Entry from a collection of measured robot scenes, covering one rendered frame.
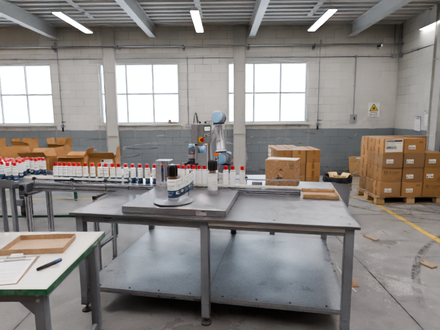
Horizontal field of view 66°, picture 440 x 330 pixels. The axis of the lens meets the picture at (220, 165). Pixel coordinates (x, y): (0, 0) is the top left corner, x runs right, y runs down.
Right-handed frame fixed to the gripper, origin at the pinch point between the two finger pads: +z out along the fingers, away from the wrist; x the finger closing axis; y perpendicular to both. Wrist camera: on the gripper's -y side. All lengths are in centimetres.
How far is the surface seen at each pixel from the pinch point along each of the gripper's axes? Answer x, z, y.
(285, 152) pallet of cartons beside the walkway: 274, 0, 155
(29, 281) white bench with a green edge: -216, 11, -53
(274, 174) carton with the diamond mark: -35, -10, 86
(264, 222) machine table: -139, 6, 64
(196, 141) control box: -43, -42, 10
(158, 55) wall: 500, -210, -125
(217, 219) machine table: -133, 6, 32
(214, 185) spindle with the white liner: -79, -7, 29
